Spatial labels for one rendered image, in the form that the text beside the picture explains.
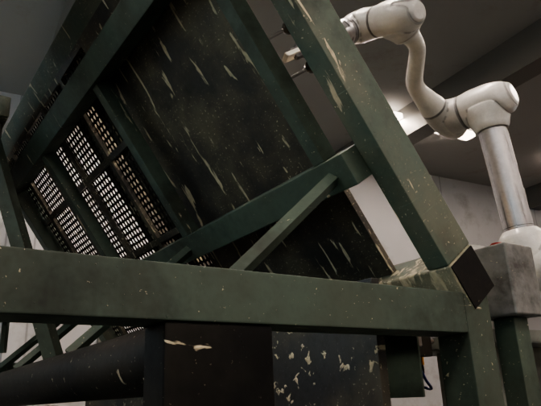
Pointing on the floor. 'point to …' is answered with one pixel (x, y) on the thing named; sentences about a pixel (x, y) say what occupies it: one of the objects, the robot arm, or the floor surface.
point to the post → (517, 362)
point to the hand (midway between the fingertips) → (292, 54)
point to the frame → (232, 335)
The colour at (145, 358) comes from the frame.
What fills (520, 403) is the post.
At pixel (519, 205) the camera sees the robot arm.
